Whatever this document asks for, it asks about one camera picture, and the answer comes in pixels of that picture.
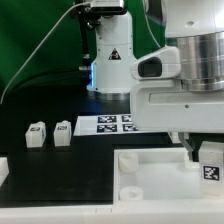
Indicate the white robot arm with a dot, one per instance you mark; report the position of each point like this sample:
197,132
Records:
195,27

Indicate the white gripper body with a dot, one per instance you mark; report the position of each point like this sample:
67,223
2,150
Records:
163,106

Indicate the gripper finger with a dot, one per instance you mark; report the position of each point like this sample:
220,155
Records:
183,138

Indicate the white sheet with tags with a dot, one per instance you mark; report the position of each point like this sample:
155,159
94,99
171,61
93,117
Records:
104,124

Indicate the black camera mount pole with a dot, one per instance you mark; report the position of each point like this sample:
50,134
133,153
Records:
85,17

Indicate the white square tabletop part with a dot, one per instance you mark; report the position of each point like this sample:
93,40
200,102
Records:
158,174

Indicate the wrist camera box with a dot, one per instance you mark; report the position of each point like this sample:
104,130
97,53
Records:
162,64

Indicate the white front obstacle bar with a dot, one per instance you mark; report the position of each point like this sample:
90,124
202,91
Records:
176,212

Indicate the white obstacle left piece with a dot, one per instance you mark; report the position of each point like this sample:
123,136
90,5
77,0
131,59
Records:
4,169

